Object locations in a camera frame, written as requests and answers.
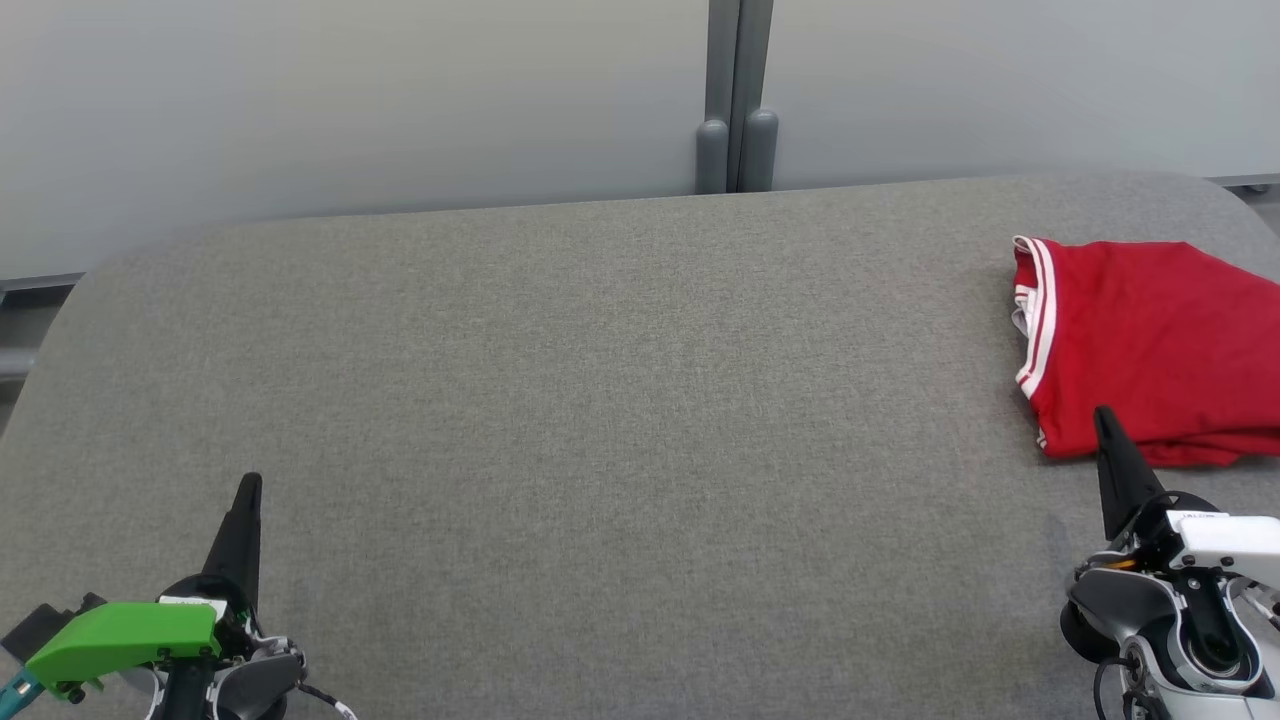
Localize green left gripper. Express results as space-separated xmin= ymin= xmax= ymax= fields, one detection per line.
xmin=25 ymin=472 xmax=264 ymax=701

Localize red Bulls basketball jersey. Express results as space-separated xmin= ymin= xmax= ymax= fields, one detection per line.
xmin=1010 ymin=235 xmax=1280 ymax=469

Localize grey partition post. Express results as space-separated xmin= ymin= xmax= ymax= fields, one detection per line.
xmin=740 ymin=0 xmax=781 ymax=194
xmin=695 ymin=0 xmax=742 ymax=196

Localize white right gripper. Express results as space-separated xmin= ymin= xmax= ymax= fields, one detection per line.
xmin=1093 ymin=404 xmax=1280 ymax=593

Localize thin black arm cables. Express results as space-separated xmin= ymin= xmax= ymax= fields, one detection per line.
xmin=295 ymin=680 xmax=358 ymax=720

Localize black cable with teal plug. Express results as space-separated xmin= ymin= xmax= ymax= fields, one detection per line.
xmin=0 ymin=668 xmax=46 ymax=720

